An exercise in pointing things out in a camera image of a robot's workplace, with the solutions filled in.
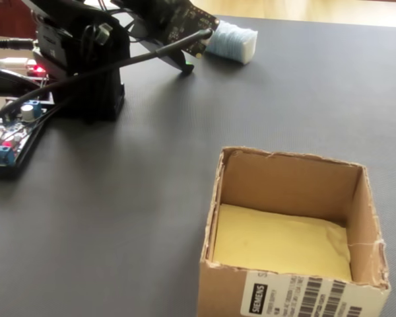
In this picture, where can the controller board blue terminals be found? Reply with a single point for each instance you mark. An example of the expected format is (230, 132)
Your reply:
(6, 132)

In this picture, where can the silver usb plug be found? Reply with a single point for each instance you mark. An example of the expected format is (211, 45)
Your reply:
(105, 33)

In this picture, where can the white blue sponge block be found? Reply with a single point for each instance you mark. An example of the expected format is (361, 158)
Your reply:
(237, 41)

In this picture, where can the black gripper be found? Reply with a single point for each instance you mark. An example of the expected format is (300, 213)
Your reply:
(151, 16)

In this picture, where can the electronics control board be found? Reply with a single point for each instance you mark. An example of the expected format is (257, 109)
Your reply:
(26, 162)

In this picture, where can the white barcode label sticker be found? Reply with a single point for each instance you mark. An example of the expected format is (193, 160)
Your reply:
(283, 297)

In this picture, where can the black curved plastic piece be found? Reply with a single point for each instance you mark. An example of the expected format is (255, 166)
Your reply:
(6, 81)

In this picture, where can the dark textured table mat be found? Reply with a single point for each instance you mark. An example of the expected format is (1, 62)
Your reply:
(118, 214)

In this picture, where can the gripper camera circuit board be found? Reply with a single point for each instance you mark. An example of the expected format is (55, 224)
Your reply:
(191, 23)

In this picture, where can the black barrel power plug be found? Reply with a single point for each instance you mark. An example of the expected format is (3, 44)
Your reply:
(13, 43)

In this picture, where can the open cardboard box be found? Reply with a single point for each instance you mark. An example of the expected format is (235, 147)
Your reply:
(283, 185)

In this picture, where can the yellow padding sheet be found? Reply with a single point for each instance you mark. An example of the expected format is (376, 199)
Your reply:
(277, 241)

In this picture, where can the dark red wooden cabinet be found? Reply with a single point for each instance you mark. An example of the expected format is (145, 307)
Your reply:
(3, 16)

